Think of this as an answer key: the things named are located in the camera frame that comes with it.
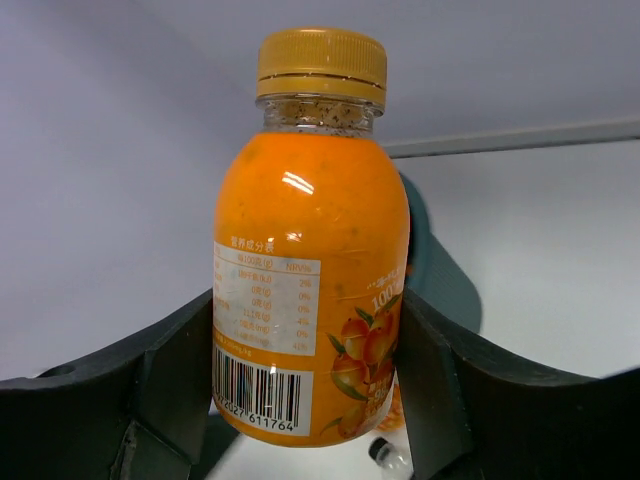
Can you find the dark green plastic bin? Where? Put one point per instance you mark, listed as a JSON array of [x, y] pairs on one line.
[[433, 274]]

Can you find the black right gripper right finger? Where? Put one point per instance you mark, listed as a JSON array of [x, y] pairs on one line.
[[475, 410]]

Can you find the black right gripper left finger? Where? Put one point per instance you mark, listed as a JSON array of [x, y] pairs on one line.
[[136, 409]]

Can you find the small orange juice bottle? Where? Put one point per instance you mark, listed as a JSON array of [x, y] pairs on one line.
[[311, 234]]

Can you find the small orange patterned bottle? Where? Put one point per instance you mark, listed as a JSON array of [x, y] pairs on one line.
[[395, 419]]

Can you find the clear bottle black label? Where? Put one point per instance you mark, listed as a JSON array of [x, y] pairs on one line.
[[395, 463]]

